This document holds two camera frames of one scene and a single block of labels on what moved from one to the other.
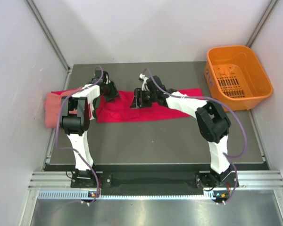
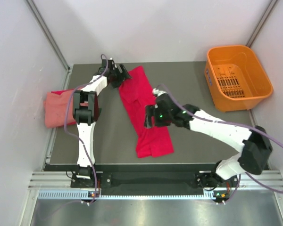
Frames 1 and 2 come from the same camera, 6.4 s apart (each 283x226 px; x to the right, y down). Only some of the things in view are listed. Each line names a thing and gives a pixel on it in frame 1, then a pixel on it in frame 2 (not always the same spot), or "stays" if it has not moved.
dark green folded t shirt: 95,102 stays
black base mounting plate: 217,181 stays
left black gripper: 113,93 → 124,76
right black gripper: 138,94 → 150,111
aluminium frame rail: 260,179 stays
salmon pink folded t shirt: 52,105 stays
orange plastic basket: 236,76 stays
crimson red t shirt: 119,109 → 137,93
